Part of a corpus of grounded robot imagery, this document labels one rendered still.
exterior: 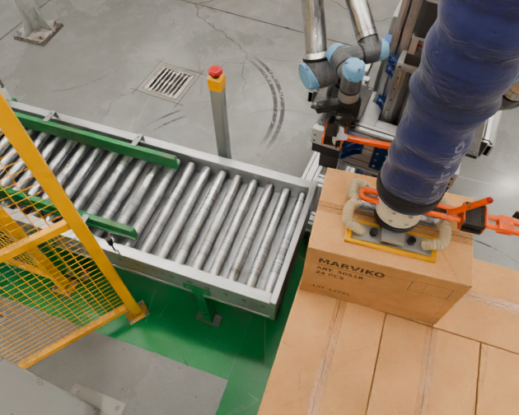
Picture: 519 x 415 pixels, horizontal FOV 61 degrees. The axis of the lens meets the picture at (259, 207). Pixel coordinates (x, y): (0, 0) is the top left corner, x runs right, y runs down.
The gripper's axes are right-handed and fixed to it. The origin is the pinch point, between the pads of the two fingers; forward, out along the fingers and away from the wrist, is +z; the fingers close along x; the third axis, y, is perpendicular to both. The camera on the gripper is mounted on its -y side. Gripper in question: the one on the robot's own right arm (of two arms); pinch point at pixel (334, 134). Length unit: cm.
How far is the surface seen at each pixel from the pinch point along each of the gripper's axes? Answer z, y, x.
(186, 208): 53, -65, -19
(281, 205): 53, -19, -4
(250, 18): 107, -105, 224
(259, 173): 48, -35, 9
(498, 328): 54, 86, -40
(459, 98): -59, 29, -37
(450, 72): -65, 25, -36
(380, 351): 54, 38, -64
